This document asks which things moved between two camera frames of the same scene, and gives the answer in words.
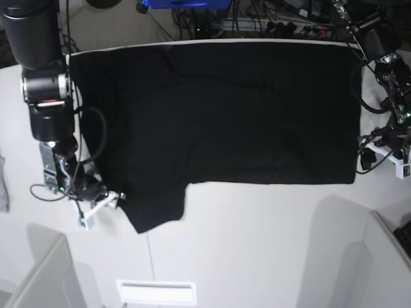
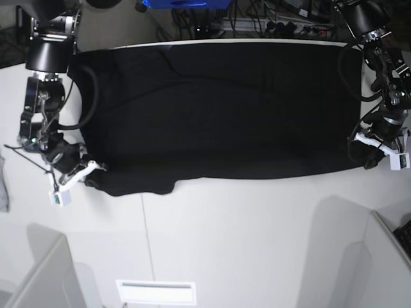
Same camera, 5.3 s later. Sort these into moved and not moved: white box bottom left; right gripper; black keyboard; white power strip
Moved: right gripper
Not moved: white power strip; white box bottom left; black keyboard
